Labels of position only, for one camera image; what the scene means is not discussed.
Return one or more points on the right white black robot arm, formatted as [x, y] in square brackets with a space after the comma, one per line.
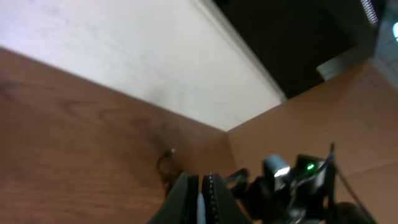
[301, 194]

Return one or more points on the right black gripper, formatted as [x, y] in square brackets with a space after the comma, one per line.
[257, 198]

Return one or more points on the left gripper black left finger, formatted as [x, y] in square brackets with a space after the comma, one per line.
[180, 205]

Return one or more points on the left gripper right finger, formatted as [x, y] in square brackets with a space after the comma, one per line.
[220, 205]

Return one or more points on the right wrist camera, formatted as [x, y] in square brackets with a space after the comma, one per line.
[276, 172]

